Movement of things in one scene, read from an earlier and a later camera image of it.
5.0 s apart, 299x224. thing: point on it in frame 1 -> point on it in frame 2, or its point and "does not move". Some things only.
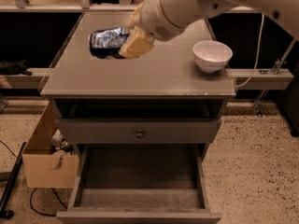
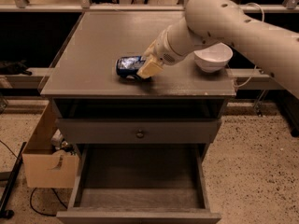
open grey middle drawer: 140,184 does not move
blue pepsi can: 107,42 -> 128,66
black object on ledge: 14,67 does not move
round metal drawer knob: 139,133 does not move
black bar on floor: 4,213 does not move
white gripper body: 151,20 -> 163,50
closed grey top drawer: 136,131 does not move
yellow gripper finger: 134,21 -> 149,52
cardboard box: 47,167 does not move
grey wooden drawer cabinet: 139,124 does not move
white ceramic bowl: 212,55 does not move
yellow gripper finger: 136,45 -> 149,67
